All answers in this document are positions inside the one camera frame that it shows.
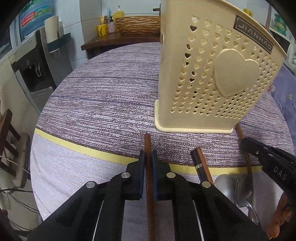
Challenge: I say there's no steel spoon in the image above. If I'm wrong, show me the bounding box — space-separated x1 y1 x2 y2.
234 174 260 226

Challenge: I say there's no person's right hand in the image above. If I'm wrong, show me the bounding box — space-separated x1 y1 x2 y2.
266 193 295 240

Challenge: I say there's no brown chopstick under gripper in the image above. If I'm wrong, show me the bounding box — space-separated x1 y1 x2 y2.
234 122 255 220

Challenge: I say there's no black tipped chopstick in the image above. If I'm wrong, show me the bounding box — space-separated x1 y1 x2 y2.
190 149 208 182

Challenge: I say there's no brown chopstick beside black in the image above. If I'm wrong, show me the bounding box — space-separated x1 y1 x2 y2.
197 147 214 184

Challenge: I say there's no purple floral cloth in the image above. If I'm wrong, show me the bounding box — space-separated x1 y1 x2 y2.
270 64 296 151

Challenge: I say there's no white microwave oven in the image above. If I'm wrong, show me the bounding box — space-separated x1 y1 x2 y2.
269 28 295 75

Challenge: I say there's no small wooden stool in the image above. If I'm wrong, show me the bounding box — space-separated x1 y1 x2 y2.
1 109 31 188

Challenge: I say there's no beige plastic utensil holder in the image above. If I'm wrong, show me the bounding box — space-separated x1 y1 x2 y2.
154 1 287 133

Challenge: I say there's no dark wooden sink counter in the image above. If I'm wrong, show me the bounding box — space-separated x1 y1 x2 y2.
81 32 160 59

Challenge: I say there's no water dispenser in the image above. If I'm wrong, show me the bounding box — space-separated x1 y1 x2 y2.
11 27 73 113

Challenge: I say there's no yellow mug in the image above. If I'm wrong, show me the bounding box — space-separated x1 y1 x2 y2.
97 24 108 37

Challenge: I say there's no woven brown basin sink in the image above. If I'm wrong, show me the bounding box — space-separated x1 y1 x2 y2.
115 16 161 34

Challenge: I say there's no patterned small bottle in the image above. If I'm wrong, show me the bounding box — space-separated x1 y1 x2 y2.
107 16 116 34

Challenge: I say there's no yellow soap bottle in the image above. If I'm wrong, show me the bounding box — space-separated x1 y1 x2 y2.
113 5 125 21

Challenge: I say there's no bronze faucet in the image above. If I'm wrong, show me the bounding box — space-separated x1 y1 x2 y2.
152 4 161 16

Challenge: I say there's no white paper roll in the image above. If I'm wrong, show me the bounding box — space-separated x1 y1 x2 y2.
44 16 59 44

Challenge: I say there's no blue water jug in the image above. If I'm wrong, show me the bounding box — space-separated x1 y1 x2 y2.
18 0 54 41

